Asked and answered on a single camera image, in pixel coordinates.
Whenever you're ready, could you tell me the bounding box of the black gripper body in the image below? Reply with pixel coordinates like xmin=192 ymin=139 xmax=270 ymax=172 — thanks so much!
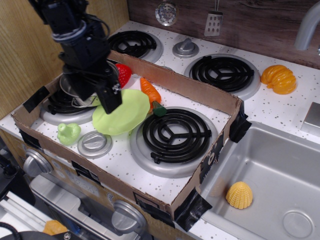
xmin=58 ymin=17 xmax=111 ymax=71

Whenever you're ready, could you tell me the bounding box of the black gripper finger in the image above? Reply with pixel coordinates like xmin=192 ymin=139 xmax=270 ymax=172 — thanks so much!
xmin=95 ymin=79 xmax=123 ymax=114
xmin=62 ymin=73 xmax=98 ymax=101

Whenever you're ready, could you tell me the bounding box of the light green toy broccoli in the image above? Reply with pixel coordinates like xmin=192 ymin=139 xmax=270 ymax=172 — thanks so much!
xmin=57 ymin=123 xmax=82 ymax=146

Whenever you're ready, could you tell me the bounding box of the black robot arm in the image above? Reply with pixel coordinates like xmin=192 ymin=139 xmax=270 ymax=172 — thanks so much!
xmin=30 ymin=0 xmax=122 ymax=114

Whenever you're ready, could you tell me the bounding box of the stainless steel pot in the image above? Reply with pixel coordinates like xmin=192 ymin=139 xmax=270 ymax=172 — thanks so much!
xmin=63 ymin=61 xmax=122 ymax=114

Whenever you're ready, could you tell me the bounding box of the red toy strawberry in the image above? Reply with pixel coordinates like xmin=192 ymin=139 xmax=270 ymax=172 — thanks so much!
xmin=115 ymin=63 xmax=132 ymax=88

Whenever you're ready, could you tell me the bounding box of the light green plastic plate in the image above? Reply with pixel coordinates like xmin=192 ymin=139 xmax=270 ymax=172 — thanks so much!
xmin=92 ymin=89 xmax=151 ymax=136

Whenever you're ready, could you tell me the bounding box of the orange toy carrot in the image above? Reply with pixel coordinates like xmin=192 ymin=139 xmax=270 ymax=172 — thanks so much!
xmin=140 ymin=77 xmax=167 ymax=117

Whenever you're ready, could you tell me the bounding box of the front silver stove knob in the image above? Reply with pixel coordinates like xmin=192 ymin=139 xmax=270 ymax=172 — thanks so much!
xmin=77 ymin=131 xmax=113 ymax=159

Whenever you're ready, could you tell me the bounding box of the silver stove knob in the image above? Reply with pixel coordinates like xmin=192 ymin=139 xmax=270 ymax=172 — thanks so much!
xmin=77 ymin=131 xmax=113 ymax=159
xmin=172 ymin=38 xmax=200 ymax=58

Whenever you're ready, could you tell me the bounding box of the brown cardboard fence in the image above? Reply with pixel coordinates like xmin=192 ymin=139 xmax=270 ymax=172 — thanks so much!
xmin=12 ymin=51 xmax=251 ymax=231

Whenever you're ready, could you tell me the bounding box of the front right black burner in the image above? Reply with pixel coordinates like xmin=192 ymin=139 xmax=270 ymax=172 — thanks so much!
xmin=129 ymin=107 xmax=218 ymax=179

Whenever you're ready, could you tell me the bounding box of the hanging silver strainer spoon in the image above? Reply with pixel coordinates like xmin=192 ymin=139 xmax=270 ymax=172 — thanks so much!
xmin=155 ymin=0 xmax=179 ymax=27

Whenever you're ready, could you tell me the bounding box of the back silver stove knob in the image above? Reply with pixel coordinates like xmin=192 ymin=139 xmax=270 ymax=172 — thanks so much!
xmin=172 ymin=38 xmax=200 ymax=58

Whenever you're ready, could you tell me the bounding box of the left silver oven knob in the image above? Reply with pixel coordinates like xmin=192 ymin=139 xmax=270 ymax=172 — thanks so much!
xmin=23 ymin=149 xmax=53 ymax=178

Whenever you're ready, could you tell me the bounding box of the silver oven knob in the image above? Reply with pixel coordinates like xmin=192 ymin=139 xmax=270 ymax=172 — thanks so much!
xmin=111 ymin=200 xmax=147 ymax=234
xmin=23 ymin=149 xmax=53 ymax=178

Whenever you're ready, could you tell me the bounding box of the back right black burner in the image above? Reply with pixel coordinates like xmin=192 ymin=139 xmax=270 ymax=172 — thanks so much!
xmin=184 ymin=54 xmax=261 ymax=101

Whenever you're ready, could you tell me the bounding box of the hanging silver spatula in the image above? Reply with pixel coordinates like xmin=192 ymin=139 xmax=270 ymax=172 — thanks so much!
xmin=204 ymin=0 xmax=224 ymax=37

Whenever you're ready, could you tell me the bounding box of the right silver oven knob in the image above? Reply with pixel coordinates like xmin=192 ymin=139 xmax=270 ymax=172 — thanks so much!
xmin=111 ymin=200 xmax=147 ymax=234

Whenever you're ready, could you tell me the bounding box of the orange toy below stove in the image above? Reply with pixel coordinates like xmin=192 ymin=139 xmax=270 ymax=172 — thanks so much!
xmin=42 ymin=220 xmax=68 ymax=236

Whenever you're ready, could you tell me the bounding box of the yellow toy corn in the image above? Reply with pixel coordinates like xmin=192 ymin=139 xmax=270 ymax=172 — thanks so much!
xmin=225 ymin=181 xmax=253 ymax=210

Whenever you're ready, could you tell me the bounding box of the orange toy pumpkin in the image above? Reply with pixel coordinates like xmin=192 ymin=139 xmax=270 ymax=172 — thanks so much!
xmin=260 ymin=64 xmax=297 ymax=95

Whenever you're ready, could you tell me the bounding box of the silver sink basin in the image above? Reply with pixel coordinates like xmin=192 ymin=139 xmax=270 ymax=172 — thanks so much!
xmin=200 ymin=122 xmax=320 ymax=240

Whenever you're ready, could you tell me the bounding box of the silver faucet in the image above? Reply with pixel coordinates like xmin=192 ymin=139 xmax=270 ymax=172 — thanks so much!
xmin=294 ymin=2 xmax=320 ymax=51

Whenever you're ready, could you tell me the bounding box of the silver oven door handle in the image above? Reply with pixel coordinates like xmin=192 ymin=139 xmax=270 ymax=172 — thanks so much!
xmin=30 ymin=175 xmax=141 ymax=240

